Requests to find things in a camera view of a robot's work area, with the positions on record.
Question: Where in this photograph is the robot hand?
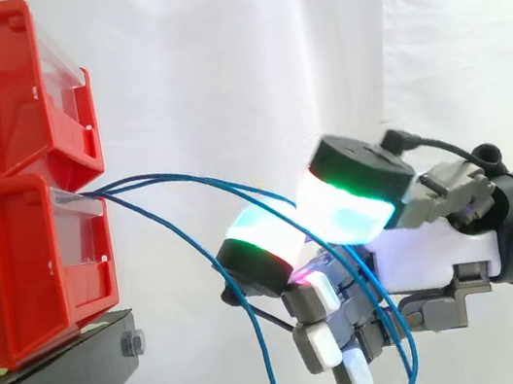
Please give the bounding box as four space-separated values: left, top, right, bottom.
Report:
196 108 513 384

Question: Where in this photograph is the thin black cable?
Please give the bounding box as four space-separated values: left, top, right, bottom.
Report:
379 116 479 177

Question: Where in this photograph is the blue cable bundle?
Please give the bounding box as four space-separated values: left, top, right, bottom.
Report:
81 134 422 384

